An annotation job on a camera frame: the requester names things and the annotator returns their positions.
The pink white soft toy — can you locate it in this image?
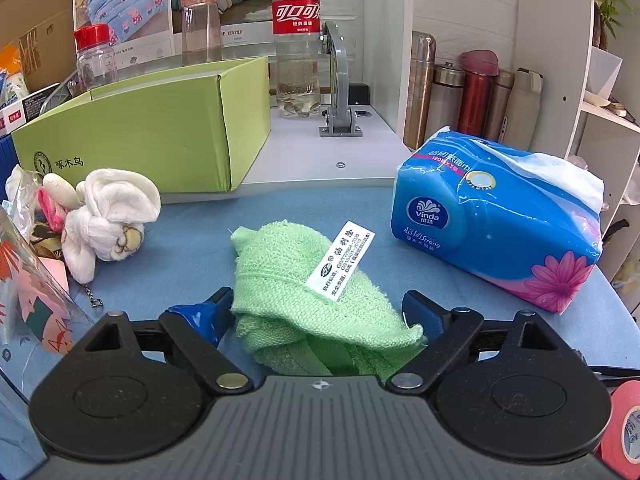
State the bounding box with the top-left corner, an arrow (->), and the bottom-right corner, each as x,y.
35,172 -> 85,233

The blue tissue pack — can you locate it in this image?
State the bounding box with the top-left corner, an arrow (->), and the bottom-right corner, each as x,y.
390,126 -> 606,315

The silver thermos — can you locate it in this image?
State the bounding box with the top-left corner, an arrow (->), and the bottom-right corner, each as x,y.
427,62 -> 466,141

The plastic jar red cap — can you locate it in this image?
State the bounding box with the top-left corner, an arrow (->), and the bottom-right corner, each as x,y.
74,24 -> 119,92

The beige thermos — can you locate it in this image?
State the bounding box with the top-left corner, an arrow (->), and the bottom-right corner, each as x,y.
500,67 -> 544,153

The green cardboard box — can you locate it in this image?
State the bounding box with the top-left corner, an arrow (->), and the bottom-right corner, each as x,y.
11,56 -> 272,193

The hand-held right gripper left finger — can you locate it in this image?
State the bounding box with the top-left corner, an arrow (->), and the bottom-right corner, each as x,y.
75,287 -> 251,394

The orange bag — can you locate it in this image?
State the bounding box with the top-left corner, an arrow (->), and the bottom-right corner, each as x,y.
0,45 -> 23,81

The white plant pot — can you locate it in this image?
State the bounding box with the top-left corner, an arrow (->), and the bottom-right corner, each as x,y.
585,46 -> 624,107

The patterned plastic bag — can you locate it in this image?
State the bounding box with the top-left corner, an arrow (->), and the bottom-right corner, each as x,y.
0,205 -> 96,356

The red tape roll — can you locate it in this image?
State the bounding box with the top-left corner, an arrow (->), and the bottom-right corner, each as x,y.
597,380 -> 640,480

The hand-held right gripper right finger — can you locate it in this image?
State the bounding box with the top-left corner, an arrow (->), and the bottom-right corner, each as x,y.
385,290 -> 568,394

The glass jar pink lid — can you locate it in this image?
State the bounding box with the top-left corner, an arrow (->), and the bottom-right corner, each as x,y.
180,0 -> 223,66

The white shelf unit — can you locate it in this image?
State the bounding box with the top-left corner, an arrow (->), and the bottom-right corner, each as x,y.
400,0 -> 640,286

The clear plastic bag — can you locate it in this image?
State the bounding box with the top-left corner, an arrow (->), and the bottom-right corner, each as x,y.
5,164 -> 47,241

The grey metal bracket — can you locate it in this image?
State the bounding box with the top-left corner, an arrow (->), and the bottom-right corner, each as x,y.
317,21 -> 366,138

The white blue wipes pack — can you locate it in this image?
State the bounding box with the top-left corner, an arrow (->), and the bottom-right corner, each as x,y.
0,67 -> 31,107

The clear bottle red label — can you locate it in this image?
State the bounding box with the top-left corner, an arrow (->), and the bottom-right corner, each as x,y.
271,0 -> 322,119

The black box white print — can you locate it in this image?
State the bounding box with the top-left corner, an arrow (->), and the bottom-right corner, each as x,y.
22,85 -> 61,123

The white box red label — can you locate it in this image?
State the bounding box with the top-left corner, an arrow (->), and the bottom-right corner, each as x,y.
0,106 -> 27,137

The rose gold thermos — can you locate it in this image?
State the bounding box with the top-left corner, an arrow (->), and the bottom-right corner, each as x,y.
484,70 -> 516,143

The green potted plant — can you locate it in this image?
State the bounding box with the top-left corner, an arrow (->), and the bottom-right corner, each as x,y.
592,0 -> 640,51

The bedding wall poster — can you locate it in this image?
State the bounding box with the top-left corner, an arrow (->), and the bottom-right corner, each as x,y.
72,0 -> 296,58

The green towel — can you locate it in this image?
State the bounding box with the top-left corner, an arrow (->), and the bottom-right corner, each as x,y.
230,220 -> 428,378

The small metal chain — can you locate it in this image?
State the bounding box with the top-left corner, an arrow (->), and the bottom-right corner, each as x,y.
81,282 -> 104,309

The cardboard sheet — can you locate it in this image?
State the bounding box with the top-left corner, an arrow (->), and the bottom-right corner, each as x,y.
0,0 -> 77,92

